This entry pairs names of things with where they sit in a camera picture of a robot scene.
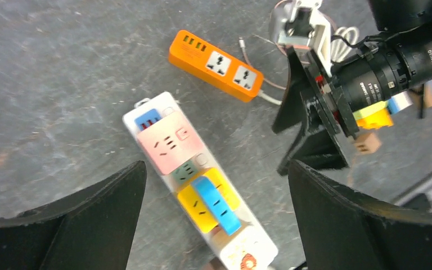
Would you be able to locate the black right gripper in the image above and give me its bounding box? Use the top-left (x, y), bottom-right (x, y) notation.
top-left (272, 47), bottom-right (413, 176)

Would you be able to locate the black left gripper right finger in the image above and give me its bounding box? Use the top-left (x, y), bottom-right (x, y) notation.
top-left (288, 161), bottom-right (432, 269)

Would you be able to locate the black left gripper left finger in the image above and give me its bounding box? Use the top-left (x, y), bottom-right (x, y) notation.
top-left (0, 161), bottom-right (147, 269)

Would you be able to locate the white cube adapter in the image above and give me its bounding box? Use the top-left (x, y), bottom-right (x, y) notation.
top-left (219, 226), bottom-right (278, 270)

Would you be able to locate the yellow cube socket adapter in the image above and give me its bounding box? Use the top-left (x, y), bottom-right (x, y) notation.
top-left (177, 168), bottom-right (241, 235)

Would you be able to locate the blue rounded adapter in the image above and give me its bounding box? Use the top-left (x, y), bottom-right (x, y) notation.
top-left (191, 176), bottom-right (241, 236)

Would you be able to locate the white multicolour power strip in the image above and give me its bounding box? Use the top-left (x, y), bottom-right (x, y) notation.
top-left (122, 92), bottom-right (278, 269)

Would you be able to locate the pink cube socket adapter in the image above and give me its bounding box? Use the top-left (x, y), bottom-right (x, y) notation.
top-left (137, 111), bottom-right (205, 175)

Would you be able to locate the small pink plug adapter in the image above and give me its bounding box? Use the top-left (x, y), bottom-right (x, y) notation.
top-left (201, 258), bottom-right (227, 270)

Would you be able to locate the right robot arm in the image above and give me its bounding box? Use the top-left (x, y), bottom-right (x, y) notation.
top-left (269, 1), bottom-right (432, 176)

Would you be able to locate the wooden letter cube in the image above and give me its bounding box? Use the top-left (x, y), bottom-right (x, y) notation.
top-left (353, 132), bottom-right (382, 154)

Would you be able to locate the colourful toy block stack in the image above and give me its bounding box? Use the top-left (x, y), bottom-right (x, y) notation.
top-left (353, 92), bottom-right (413, 129)

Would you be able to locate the orange power strip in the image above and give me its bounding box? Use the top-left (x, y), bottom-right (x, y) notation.
top-left (168, 29), bottom-right (264, 102)

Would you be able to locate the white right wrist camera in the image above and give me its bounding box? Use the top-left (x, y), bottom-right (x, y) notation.
top-left (269, 0), bottom-right (332, 75)

